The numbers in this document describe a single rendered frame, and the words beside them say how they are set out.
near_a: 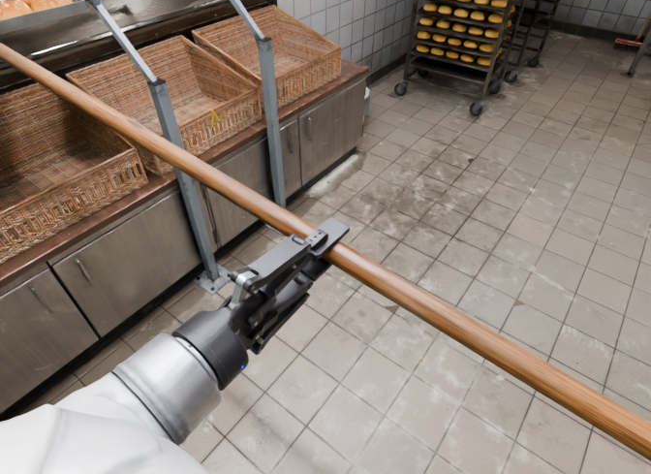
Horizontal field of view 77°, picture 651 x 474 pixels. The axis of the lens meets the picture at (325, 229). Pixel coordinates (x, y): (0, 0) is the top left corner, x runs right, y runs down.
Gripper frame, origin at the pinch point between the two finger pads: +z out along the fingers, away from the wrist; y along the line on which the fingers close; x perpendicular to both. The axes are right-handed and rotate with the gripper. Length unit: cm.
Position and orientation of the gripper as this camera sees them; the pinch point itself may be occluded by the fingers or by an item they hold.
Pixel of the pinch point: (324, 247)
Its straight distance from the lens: 51.7
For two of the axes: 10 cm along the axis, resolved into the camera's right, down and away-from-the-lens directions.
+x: 7.9, 4.6, -4.1
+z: 6.1, -5.3, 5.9
